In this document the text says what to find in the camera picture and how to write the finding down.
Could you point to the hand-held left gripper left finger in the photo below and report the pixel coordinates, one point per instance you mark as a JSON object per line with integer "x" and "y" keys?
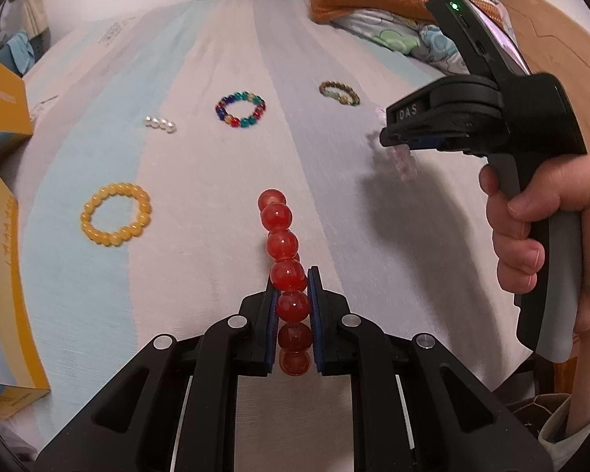
{"x": 270, "y": 327}

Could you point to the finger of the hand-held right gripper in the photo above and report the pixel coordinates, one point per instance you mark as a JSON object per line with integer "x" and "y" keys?
{"x": 413, "y": 115}

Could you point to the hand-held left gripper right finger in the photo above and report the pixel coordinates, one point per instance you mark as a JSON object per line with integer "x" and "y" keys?
{"x": 315, "y": 327}

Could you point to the blue and yellow cardboard box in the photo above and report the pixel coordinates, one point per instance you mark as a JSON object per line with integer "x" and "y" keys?
{"x": 10, "y": 305}

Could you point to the person's right forearm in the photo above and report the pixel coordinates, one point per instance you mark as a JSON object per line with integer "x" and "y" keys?
{"x": 587, "y": 378}

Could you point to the person's right hand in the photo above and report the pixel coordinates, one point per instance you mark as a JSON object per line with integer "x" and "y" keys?
{"x": 516, "y": 246}

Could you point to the floral patterned pillow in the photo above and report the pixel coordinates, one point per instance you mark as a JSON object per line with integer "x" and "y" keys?
{"x": 398, "y": 34}

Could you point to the striped bed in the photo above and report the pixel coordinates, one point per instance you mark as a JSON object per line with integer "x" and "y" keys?
{"x": 201, "y": 182}

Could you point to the dark brown patterned cloth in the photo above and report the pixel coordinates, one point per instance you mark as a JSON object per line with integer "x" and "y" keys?
{"x": 536, "y": 410}

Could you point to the tied beige curtain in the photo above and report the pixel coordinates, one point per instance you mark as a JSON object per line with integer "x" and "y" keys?
{"x": 35, "y": 15}

